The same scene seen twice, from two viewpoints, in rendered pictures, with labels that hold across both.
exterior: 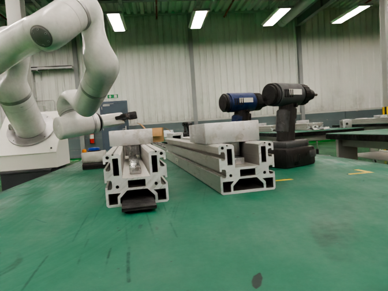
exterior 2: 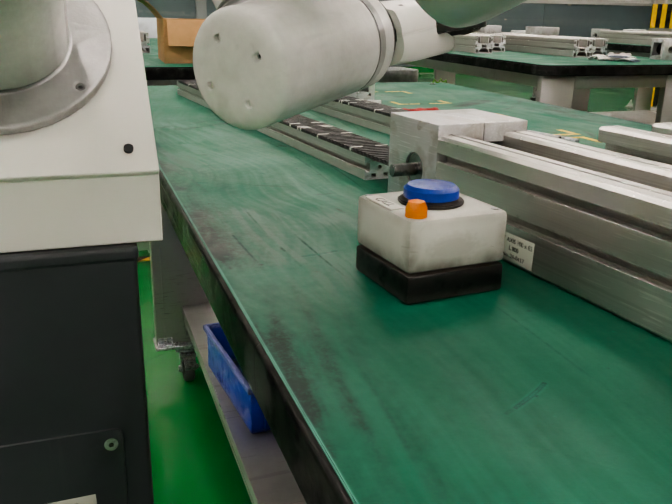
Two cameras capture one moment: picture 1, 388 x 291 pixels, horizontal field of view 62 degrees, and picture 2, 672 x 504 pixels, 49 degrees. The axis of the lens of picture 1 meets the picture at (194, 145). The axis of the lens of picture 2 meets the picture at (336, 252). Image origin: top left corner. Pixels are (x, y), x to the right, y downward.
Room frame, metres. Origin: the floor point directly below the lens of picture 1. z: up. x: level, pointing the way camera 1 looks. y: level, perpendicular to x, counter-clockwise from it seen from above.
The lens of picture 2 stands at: (0.68, 0.55, 0.97)
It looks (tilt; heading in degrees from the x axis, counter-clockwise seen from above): 18 degrees down; 346
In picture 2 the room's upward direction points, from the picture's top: 1 degrees clockwise
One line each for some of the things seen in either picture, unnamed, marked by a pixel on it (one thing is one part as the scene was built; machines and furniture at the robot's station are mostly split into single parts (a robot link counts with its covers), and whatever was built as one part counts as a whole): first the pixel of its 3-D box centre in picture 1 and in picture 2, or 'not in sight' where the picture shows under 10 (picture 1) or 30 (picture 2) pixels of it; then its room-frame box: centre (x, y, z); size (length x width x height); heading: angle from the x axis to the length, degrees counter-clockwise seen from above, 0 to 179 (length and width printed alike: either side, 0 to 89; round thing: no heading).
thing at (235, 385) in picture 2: not in sight; (273, 366); (2.03, 0.35, 0.27); 0.31 x 0.21 x 0.10; 11
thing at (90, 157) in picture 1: (97, 159); (438, 238); (1.16, 0.35, 0.81); 0.10 x 0.08 x 0.06; 101
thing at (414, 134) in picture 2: not in sight; (443, 165); (1.35, 0.28, 0.83); 0.12 x 0.09 x 0.10; 101
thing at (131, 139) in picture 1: (131, 141); not in sight; (0.91, 0.18, 0.87); 0.16 x 0.11 x 0.07; 11
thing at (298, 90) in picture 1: (295, 124); not in sight; (0.88, -0.28, 0.89); 0.20 x 0.08 x 0.22; 124
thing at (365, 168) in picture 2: not in sight; (251, 114); (1.97, 0.39, 0.79); 0.96 x 0.04 x 0.03; 11
